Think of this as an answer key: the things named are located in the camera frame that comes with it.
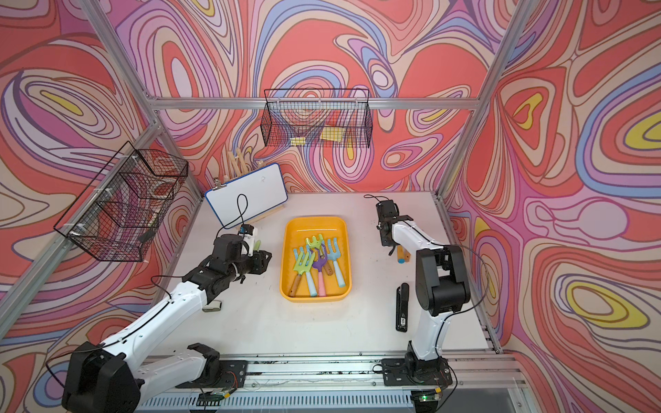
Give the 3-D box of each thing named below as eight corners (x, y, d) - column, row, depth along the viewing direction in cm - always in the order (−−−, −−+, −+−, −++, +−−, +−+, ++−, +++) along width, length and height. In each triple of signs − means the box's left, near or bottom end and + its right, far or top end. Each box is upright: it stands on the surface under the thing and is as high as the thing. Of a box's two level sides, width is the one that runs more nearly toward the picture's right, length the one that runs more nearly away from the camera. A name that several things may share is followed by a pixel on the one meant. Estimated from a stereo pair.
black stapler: (394, 330, 82) (397, 325, 79) (396, 287, 92) (398, 281, 88) (405, 332, 82) (409, 328, 78) (406, 288, 91) (409, 283, 88)
